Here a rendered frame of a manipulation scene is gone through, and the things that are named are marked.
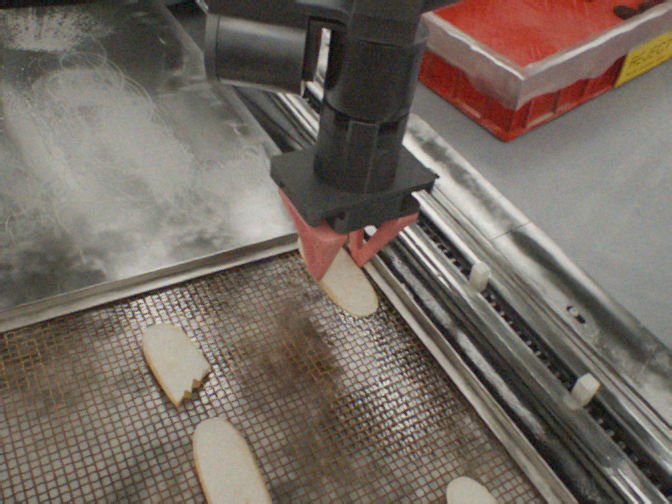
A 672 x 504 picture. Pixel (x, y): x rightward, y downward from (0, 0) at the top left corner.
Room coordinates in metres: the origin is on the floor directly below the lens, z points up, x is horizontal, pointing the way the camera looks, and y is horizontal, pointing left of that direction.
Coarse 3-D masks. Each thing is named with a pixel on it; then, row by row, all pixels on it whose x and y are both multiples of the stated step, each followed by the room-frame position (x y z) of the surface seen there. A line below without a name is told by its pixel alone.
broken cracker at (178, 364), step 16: (144, 336) 0.27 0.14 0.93; (160, 336) 0.27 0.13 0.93; (176, 336) 0.27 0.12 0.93; (144, 352) 0.25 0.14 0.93; (160, 352) 0.25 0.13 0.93; (176, 352) 0.25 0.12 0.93; (192, 352) 0.25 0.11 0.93; (160, 368) 0.24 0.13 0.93; (176, 368) 0.24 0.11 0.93; (192, 368) 0.24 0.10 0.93; (208, 368) 0.24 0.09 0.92; (176, 384) 0.22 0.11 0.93; (192, 384) 0.23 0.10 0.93; (176, 400) 0.21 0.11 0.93
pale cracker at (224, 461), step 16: (208, 432) 0.19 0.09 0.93; (224, 432) 0.19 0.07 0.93; (208, 448) 0.18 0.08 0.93; (224, 448) 0.18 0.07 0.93; (240, 448) 0.18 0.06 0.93; (208, 464) 0.17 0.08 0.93; (224, 464) 0.17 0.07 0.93; (240, 464) 0.17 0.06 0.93; (256, 464) 0.17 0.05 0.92; (208, 480) 0.16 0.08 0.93; (224, 480) 0.16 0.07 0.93; (240, 480) 0.16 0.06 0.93; (256, 480) 0.16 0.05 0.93; (208, 496) 0.15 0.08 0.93; (224, 496) 0.15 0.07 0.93; (240, 496) 0.15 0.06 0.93; (256, 496) 0.15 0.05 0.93
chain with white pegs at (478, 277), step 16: (304, 96) 0.71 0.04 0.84; (432, 240) 0.45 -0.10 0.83; (448, 256) 0.43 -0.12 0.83; (464, 272) 0.41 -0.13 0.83; (480, 272) 0.38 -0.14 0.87; (480, 288) 0.38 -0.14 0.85; (496, 304) 0.36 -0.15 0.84; (512, 320) 0.34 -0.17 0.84; (528, 336) 0.33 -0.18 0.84; (544, 352) 0.31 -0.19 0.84; (576, 384) 0.26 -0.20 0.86; (592, 384) 0.26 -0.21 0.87; (608, 432) 0.23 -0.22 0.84; (624, 448) 0.22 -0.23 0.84; (640, 464) 0.21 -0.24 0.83; (656, 480) 0.19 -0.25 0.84
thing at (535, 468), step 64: (256, 256) 0.37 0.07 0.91; (0, 320) 0.27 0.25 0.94; (128, 320) 0.28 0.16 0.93; (0, 384) 0.22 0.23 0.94; (64, 384) 0.22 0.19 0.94; (128, 384) 0.23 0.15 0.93; (256, 384) 0.24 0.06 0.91; (64, 448) 0.18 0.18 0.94; (320, 448) 0.19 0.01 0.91; (448, 448) 0.19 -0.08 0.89; (512, 448) 0.20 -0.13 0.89
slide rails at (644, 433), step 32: (288, 96) 0.69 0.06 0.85; (320, 96) 0.69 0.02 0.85; (416, 192) 0.51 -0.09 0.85; (416, 224) 0.46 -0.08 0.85; (448, 224) 0.46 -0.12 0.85; (480, 256) 0.42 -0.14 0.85; (512, 288) 0.37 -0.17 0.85; (544, 320) 0.34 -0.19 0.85; (576, 352) 0.30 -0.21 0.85; (544, 384) 0.27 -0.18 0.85; (608, 384) 0.27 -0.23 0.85; (576, 416) 0.24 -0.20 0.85; (640, 416) 0.24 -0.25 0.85; (608, 448) 0.21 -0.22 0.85; (640, 480) 0.19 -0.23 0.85
